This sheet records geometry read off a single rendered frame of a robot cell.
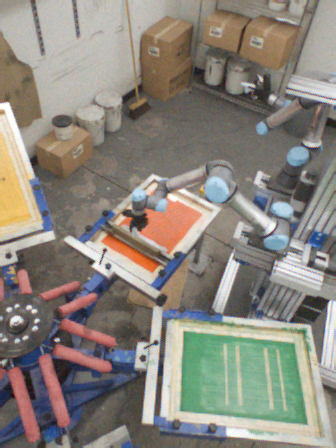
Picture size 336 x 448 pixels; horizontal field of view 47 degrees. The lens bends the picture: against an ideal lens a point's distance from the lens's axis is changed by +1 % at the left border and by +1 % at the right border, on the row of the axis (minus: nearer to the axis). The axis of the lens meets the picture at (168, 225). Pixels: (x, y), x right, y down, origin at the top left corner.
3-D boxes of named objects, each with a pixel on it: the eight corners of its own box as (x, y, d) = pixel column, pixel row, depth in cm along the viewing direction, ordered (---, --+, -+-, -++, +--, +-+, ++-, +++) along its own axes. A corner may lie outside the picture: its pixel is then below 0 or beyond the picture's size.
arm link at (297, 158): (278, 168, 241) (285, 151, 231) (291, 159, 248) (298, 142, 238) (295, 178, 236) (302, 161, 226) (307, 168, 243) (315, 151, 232)
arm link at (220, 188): (295, 226, 200) (221, 160, 182) (293, 248, 191) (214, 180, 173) (276, 235, 209) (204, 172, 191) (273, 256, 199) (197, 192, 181)
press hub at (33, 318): (60, 369, 287) (18, 266, 184) (101, 401, 274) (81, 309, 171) (17, 418, 265) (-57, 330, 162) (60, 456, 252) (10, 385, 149)
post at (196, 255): (192, 248, 367) (206, 173, 294) (212, 259, 360) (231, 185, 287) (179, 263, 354) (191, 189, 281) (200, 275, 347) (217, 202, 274)
